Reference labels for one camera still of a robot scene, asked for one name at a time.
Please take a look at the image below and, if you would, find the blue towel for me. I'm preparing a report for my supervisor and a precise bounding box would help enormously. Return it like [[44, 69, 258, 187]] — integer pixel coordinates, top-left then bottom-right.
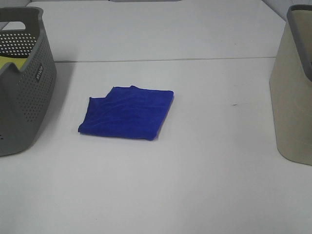
[[78, 86, 174, 140]]

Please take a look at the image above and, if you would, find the grey perforated plastic basket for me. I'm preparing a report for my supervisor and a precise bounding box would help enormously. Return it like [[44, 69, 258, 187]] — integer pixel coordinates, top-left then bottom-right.
[[0, 7, 57, 156]]

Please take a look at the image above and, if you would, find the beige plastic basket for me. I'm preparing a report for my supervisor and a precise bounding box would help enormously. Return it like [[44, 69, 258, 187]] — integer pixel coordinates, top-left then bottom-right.
[[269, 4, 312, 165]]

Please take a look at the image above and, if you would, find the yellow-green cloth in basket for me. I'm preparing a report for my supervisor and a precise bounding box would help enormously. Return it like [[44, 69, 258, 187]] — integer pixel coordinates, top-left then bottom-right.
[[0, 56, 29, 71]]

